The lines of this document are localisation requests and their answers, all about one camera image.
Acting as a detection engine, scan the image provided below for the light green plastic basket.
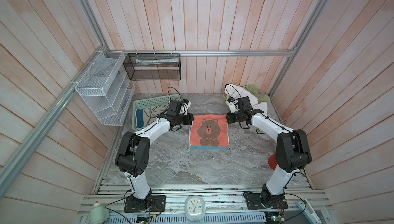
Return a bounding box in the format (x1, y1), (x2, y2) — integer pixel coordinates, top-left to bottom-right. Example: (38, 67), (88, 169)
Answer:
(223, 84), (271, 108)

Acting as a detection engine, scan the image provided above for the plain white towel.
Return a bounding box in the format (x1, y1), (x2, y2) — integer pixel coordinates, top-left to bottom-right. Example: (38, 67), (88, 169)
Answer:
(225, 84), (268, 114)

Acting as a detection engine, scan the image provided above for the brown towel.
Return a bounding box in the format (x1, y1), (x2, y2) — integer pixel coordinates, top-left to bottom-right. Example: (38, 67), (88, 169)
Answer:
(189, 114), (229, 150)

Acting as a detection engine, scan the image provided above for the blue Doraemon towel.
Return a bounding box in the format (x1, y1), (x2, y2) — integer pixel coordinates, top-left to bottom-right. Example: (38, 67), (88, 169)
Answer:
(135, 105), (168, 129)

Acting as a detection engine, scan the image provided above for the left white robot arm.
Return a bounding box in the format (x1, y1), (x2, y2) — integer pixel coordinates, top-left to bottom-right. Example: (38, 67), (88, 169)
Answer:
(115, 99), (194, 200)

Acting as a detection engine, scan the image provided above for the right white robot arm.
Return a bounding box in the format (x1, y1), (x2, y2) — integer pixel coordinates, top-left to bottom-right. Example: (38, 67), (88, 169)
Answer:
(226, 97), (312, 208)

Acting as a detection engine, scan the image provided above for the black white stapler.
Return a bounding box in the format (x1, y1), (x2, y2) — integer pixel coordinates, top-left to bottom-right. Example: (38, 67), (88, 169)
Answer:
(256, 129), (265, 135)

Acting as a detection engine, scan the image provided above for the mint green plastic basket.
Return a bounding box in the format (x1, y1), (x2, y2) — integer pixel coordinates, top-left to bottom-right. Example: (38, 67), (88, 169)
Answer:
(132, 94), (181, 131)

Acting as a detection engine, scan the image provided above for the red pen holder cup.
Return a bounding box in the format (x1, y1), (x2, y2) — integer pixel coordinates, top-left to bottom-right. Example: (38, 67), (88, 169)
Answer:
(268, 153), (277, 170)

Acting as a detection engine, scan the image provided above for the white analog clock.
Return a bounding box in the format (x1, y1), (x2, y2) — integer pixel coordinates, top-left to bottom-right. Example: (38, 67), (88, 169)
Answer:
(185, 195), (206, 222)

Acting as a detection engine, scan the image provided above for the green circuit board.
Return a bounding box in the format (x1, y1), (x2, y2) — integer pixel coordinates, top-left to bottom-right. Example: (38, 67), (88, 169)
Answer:
(265, 212), (284, 224)

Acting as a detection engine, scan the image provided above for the white green bottle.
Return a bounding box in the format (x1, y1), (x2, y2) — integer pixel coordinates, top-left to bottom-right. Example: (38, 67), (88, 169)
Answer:
(89, 201), (109, 224)

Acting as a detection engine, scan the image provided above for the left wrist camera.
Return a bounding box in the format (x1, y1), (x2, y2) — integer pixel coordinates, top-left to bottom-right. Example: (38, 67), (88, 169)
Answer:
(180, 99), (191, 115)

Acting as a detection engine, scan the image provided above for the black wire mesh basket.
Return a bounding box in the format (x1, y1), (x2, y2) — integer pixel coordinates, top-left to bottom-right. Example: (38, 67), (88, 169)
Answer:
(123, 53), (182, 81)

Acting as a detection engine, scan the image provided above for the white wire mesh shelf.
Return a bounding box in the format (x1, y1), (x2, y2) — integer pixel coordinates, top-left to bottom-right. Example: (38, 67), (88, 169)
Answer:
(76, 51), (135, 126)

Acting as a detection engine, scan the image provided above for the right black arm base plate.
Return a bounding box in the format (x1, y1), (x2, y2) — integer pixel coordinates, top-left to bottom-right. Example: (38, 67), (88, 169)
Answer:
(243, 191), (288, 210)

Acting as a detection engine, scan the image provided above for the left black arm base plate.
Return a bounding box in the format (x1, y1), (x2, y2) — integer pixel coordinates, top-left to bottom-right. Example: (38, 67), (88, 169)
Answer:
(124, 195), (166, 213)

